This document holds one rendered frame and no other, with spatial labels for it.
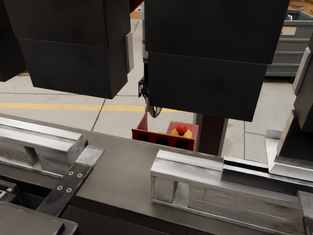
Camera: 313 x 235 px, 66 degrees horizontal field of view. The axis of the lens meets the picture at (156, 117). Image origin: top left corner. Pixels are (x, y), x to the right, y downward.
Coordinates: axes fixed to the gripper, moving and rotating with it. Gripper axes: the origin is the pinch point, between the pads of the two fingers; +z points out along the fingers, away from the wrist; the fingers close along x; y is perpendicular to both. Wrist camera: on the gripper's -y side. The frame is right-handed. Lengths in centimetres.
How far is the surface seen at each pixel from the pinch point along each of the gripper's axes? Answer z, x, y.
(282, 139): -20, 29, 37
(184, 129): 3.0, 10.8, 2.4
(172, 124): 5.4, 5.8, -3.6
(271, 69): 46, 79, -221
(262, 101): -15.3, 30.1, 13.0
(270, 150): -13.9, 29.8, 31.3
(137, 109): 73, -51, -130
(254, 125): -14.3, 27.5, 23.8
